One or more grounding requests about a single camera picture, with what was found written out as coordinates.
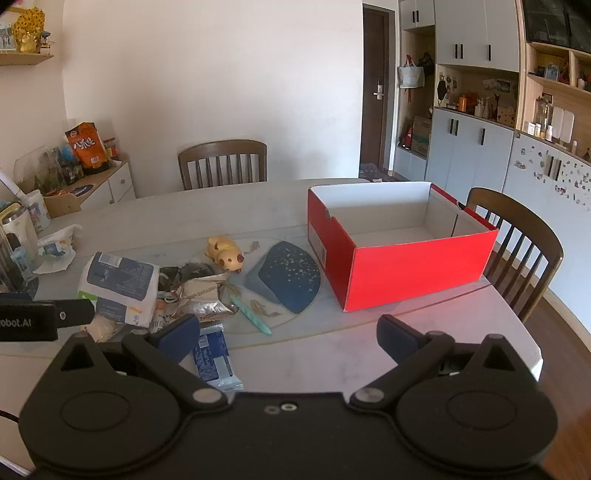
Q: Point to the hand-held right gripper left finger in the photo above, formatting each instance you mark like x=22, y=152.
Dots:
x=178, y=332

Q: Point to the red lidded jars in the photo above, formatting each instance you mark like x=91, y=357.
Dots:
x=111, y=148

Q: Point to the orange snack bag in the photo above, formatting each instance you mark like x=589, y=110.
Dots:
x=87, y=147

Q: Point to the glass terrarium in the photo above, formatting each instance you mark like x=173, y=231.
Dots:
x=46, y=166

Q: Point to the cardboard carton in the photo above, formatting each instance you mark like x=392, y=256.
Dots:
x=421, y=136

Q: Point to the wooden chair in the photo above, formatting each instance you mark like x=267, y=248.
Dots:
x=221, y=150
x=517, y=207

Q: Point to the pale green tote bag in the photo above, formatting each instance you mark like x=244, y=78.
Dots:
x=411, y=76

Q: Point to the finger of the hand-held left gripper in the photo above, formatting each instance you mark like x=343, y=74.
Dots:
x=76, y=313

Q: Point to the yellow spotted toy pig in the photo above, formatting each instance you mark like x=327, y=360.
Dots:
x=224, y=253

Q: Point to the teal plastic comb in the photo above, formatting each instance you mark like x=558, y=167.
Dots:
x=249, y=314

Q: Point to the small blue foil packet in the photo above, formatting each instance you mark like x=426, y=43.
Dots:
x=214, y=364

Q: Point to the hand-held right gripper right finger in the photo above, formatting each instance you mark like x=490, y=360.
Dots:
x=395, y=337

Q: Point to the crumpled wet wipes packet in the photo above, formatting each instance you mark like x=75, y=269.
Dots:
x=57, y=244

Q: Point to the gold ornament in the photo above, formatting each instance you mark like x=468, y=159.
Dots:
x=28, y=27

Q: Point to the wooden wall shelf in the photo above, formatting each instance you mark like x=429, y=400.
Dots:
x=23, y=58

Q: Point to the white marble desktop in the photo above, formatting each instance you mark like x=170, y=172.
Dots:
x=286, y=217

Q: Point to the white patterned mug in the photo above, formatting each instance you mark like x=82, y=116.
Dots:
x=39, y=212

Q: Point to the large white blue packet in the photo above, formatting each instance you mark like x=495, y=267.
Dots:
x=120, y=281

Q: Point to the red cardboard box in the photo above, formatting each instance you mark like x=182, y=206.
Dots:
x=415, y=272

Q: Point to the white tube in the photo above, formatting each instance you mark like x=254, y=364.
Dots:
x=9, y=184

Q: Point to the silver gold snack packet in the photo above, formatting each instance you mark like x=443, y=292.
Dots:
x=203, y=300

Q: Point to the white wooden sideboard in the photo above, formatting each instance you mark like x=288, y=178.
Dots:
x=122, y=182

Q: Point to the black crinkled snack packet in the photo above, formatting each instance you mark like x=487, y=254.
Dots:
x=194, y=270

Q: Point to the white electric kettle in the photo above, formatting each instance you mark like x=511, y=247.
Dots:
x=18, y=235

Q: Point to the pale beige lump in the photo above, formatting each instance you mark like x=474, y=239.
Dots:
x=104, y=328

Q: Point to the dark brown door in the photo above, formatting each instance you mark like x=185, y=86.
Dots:
x=371, y=55

